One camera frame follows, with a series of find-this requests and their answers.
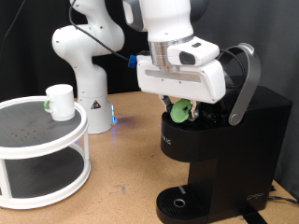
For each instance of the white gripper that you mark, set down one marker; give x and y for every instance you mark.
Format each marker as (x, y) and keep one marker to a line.
(180, 81)

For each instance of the green-lidded reusable coffee pod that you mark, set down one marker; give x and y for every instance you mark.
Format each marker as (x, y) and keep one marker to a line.
(180, 112)

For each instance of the black Keurig coffee machine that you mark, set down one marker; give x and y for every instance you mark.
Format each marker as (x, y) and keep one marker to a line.
(236, 149)

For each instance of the white two-tier turntable shelf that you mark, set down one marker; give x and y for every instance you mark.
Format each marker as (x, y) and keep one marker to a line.
(46, 149)

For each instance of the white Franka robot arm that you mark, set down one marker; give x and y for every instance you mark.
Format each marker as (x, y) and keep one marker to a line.
(93, 77)

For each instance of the black tape strip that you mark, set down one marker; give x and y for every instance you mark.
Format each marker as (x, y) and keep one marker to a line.
(253, 217)

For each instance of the black backdrop curtain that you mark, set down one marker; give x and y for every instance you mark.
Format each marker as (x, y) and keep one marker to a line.
(31, 62)

